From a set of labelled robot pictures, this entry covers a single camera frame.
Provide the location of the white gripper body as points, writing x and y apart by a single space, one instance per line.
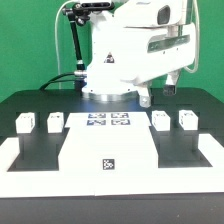
170 86

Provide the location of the white square table top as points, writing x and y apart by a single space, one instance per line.
108 150

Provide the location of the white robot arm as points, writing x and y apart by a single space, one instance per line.
137 43

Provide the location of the white marker sheet with tags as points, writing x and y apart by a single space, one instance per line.
102 119

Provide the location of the white U-shaped obstacle fence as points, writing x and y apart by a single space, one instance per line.
164 180

